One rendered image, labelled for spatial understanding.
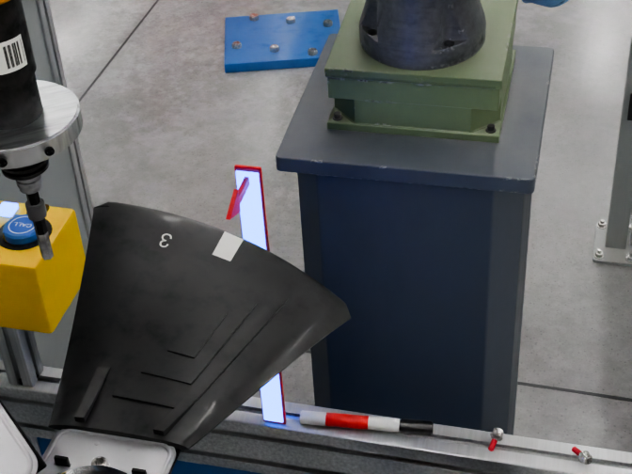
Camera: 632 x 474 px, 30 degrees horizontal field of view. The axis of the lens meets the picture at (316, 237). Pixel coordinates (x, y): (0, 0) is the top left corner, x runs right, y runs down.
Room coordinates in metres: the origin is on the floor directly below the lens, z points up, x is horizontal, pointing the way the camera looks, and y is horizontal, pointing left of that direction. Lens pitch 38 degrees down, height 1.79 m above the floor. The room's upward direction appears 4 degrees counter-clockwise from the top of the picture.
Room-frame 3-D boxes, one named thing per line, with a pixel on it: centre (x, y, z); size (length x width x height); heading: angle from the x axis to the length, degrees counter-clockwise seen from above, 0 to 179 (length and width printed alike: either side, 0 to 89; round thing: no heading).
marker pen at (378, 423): (0.85, -0.04, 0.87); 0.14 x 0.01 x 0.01; 78
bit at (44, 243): (0.53, 0.15, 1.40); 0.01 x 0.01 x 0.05
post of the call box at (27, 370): (0.96, 0.34, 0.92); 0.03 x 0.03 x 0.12; 74
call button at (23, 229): (0.95, 0.29, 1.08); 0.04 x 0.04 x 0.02
